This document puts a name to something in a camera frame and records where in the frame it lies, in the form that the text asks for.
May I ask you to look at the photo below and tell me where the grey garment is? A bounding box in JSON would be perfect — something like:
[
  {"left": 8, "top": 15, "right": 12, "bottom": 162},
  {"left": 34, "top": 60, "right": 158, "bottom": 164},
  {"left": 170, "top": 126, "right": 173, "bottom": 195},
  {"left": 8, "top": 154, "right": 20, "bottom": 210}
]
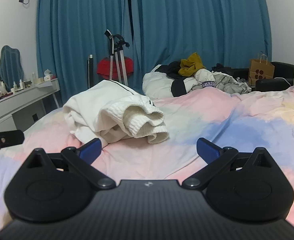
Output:
[{"left": 212, "top": 71, "right": 252, "bottom": 94}]

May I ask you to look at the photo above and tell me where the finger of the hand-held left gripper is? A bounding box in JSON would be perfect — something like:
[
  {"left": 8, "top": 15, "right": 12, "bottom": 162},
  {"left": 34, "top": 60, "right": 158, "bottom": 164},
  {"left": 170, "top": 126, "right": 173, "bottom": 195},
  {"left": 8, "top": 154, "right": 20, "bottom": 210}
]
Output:
[{"left": 0, "top": 129, "right": 25, "bottom": 155}]

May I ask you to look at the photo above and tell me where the mustard yellow garment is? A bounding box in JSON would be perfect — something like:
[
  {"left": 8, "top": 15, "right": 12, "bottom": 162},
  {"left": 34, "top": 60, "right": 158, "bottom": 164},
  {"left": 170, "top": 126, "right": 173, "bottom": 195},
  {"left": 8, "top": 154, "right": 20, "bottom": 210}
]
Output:
[{"left": 179, "top": 52, "right": 207, "bottom": 77}]

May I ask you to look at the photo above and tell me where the blue curtain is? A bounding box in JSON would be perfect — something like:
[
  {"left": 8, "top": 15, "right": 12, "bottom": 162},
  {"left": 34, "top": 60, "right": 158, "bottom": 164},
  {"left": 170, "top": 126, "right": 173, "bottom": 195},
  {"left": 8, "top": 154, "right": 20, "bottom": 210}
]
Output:
[
  {"left": 36, "top": 0, "right": 133, "bottom": 105},
  {"left": 129, "top": 0, "right": 272, "bottom": 98}
]

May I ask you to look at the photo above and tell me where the garment steamer stand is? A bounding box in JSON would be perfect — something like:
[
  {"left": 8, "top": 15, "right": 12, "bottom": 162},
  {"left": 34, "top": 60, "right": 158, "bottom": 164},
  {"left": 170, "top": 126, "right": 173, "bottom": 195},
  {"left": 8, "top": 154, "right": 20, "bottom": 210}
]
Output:
[{"left": 104, "top": 29, "right": 130, "bottom": 87}]

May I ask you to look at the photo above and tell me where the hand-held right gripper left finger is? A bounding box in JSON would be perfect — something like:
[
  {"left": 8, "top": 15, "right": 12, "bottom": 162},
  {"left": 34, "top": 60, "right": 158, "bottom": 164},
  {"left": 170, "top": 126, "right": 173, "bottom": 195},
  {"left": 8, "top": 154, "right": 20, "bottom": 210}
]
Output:
[{"left": 24, "top": 138, "right": 116, "bottom": 190}]

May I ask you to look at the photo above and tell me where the white and black jacket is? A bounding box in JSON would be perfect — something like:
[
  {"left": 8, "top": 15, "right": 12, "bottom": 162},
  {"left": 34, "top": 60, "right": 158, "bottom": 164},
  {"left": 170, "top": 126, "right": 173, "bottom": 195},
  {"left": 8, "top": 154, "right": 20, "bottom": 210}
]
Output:
[{"left": 171, "top": 69, "right": 216, "bottom": 97}]

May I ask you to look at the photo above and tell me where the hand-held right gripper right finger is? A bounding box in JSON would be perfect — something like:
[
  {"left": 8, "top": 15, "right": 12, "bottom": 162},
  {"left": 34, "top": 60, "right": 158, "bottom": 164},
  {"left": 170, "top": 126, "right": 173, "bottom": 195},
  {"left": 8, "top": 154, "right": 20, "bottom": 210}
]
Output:
[{"left": 182, "top": 137, "right": 275, "bottom": 190}]

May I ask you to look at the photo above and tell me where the dark clothing pile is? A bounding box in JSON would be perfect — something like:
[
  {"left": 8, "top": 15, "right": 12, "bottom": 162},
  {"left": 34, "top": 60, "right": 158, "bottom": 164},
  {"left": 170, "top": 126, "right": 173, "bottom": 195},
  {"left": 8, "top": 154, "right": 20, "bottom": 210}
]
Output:
[{"left": 211, "top": 63, "right": 234, "bottom": 72}]

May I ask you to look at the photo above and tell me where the red chair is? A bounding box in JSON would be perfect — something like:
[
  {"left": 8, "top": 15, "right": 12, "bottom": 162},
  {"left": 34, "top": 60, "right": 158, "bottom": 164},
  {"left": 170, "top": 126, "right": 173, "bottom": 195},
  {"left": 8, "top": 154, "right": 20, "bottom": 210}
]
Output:
[{"left": 97, "top": 57, "right": 135, "bottom": 81}]

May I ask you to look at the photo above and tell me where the black garment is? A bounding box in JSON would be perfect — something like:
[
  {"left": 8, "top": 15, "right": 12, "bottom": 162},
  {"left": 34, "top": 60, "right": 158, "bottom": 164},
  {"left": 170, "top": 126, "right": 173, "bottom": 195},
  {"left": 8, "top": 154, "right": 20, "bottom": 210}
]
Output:
[{"left": 159, "top": 61, "right": 185, "bottom": 79}]

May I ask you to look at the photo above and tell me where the white cable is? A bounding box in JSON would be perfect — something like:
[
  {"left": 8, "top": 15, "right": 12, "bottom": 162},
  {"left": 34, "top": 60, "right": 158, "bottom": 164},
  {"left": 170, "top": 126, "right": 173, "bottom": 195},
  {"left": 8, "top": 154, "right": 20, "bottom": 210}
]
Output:
[{"left": 274, "top": 77, "right": 291, "bottom": 87}]

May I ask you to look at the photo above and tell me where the white dressing table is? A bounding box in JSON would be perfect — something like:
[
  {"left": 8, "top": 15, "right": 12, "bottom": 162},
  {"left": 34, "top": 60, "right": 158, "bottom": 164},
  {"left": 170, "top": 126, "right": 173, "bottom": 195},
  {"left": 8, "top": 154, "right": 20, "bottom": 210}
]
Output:
[{"left": 0, "top": 78, "right": 60, "bottom": 132}]

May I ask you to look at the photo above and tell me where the pastel bed sheet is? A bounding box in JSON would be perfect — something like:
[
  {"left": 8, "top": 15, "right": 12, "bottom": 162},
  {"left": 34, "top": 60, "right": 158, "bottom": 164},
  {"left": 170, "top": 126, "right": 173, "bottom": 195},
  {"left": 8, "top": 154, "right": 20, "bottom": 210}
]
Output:
[{"left": 0, "top": 84, "right": 294, "bottom": 233}]

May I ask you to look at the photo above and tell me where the brown paper bag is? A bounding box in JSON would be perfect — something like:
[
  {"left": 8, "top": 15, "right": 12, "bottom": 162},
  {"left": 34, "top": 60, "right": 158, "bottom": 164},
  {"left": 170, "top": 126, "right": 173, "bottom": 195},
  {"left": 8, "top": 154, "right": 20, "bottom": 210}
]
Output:
[{"left": 248, "top": 52, "right": 275, "bottom": 86}]

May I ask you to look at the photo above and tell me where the black pole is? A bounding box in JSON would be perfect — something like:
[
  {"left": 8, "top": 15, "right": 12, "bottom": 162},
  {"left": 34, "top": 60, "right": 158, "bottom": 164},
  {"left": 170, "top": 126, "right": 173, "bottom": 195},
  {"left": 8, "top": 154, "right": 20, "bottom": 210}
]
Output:
[{"left": 87, "top": 54, "right": 94, "bottom": 89}]

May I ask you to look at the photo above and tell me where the wavy-edged table mirror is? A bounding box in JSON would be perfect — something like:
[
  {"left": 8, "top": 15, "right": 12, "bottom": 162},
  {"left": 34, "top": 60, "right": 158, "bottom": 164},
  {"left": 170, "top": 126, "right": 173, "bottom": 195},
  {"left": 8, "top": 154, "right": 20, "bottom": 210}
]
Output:
[{"left": 0, "top": 45, "right": 25, "bottom": 92}]

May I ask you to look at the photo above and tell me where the white knit sweater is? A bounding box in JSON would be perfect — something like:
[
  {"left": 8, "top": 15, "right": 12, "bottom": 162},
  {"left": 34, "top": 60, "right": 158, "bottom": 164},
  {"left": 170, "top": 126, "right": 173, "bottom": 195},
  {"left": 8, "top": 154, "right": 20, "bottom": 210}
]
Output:
[{"left": 62, "top": 79, "right": 170, "bottom": 145}]

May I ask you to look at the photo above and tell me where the black sofa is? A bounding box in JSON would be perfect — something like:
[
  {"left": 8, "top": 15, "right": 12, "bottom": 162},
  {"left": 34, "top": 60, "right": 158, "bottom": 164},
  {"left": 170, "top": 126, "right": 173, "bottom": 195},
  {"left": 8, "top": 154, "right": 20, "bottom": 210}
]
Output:
[{"left": 233, "top": 61, "right": 294, "bottom": 92}]

